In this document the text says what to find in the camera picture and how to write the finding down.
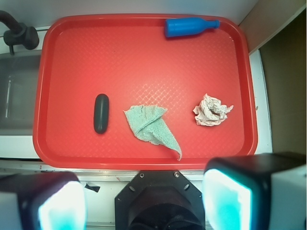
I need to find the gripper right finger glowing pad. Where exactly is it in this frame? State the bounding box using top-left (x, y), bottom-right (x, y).
top-left (202, 152), bottom-right (307, 230)

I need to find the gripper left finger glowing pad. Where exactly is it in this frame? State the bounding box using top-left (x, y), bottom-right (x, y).
top-left (0, 172), bottom-right (87, 230)

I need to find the crumpled white paper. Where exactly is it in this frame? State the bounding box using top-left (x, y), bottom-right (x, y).
top-left (192, 93), bottom-right (234, 127)

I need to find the black tape scrap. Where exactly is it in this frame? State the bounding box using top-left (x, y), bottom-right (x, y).
top-left (84, 183), bottom-right (101, 193)

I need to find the black oblong capsule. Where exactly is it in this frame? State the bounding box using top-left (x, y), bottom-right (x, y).
top-left (94, 94), bottom-right (109, 134)

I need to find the red plastic tray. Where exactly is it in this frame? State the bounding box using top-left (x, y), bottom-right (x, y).
top-left (33, 14), bottom-right (258, 170)

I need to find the green knitted cloth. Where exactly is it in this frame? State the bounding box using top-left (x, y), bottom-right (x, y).
top-left (124, 105), bottom-right (182, 161)

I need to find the stainless steel sink basin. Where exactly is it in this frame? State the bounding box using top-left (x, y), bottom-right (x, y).
top-left (0, 50), bottom-right (41, 136)

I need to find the black sink faucet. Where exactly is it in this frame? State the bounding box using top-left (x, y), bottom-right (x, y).
top-left (0, 10), bottom-right (39, 55)

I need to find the blue plastic bottle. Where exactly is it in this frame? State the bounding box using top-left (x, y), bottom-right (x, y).
top-left (165, 17), bottom-right (220, 38)

